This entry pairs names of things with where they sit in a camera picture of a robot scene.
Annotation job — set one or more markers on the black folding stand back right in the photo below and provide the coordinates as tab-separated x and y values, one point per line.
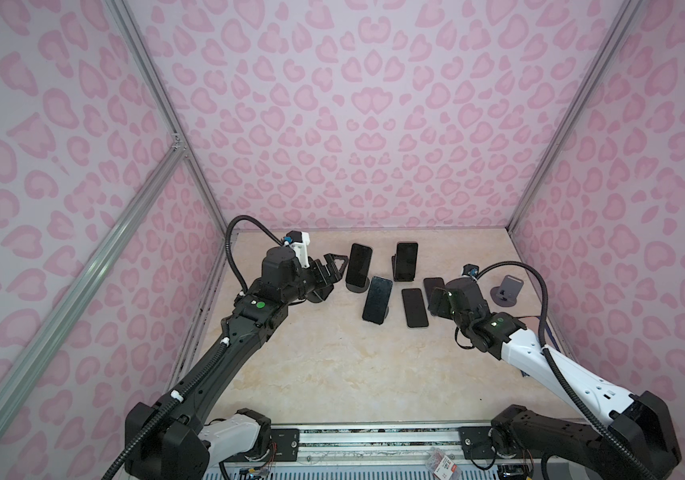
393	268

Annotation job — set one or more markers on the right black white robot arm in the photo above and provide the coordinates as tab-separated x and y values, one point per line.
622	435

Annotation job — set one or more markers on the left aluminium corner post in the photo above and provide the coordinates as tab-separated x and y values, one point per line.
130	31

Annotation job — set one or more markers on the small red white packet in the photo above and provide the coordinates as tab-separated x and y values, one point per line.
440	466

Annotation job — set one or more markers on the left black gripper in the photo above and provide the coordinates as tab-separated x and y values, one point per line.
334	274

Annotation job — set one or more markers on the aluminium corner post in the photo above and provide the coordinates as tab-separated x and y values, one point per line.
621	27
130	31

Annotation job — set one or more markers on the right aluminium corner post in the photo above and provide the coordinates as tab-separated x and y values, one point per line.
621	27

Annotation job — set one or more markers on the silver phone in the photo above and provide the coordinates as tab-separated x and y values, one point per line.
430	284

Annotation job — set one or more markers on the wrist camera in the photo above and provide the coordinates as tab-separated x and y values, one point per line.
298	242
470	270

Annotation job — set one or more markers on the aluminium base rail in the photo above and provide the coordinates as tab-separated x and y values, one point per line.
394	451

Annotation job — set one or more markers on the aluminium diagonal frame bar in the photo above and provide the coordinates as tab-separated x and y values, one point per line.
28	368

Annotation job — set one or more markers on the blue phone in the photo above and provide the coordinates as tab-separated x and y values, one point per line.
414	308

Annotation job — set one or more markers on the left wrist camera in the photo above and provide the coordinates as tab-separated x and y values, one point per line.
298	242

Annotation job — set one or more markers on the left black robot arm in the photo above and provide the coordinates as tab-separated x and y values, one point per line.
164	440

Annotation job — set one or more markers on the back middle green phone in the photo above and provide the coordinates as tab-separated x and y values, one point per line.
359	264

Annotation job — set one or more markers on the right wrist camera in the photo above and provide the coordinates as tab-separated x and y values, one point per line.
470	270

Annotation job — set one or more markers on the centre green phone on stand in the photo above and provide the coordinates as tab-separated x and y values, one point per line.
379	292

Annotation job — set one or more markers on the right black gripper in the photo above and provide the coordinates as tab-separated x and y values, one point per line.
448	297

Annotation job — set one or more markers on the purple phone on folding stand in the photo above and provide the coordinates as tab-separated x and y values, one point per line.
406	261

